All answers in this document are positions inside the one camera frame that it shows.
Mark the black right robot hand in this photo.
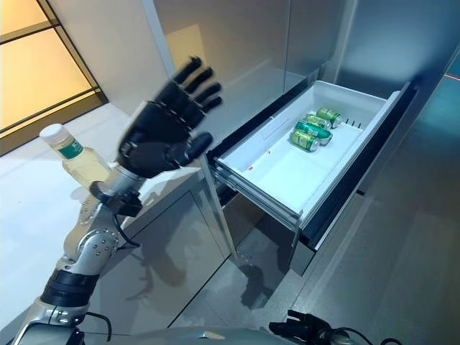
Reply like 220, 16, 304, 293
268, 309, 334, 345

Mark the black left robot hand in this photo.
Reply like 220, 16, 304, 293
116, 55, 224, 179

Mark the stainless steel fridge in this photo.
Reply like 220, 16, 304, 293
150, 0, 460, 345

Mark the white fridge drawer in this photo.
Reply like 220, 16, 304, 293
213, 80, 422, 253

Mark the clear bottle yellow drink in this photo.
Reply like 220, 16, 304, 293
39, 123, 111, 188

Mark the grey robot torso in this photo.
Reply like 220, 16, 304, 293
118, 326, 288, 345

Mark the stainless steel counter cabinet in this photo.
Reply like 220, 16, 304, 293
0, 103, 231, 345

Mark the dark framed glowing window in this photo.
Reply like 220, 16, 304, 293
0, 0, 109, 142

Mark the green drink can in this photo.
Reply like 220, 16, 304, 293
304, 114, 332, 131
316, 106, 343, 129
289, 129, 321, 153
295, 120, 334, 147

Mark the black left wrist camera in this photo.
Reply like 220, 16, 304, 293
89, 181, 143, 218

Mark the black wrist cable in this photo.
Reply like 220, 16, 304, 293
111, 213, 141, 249

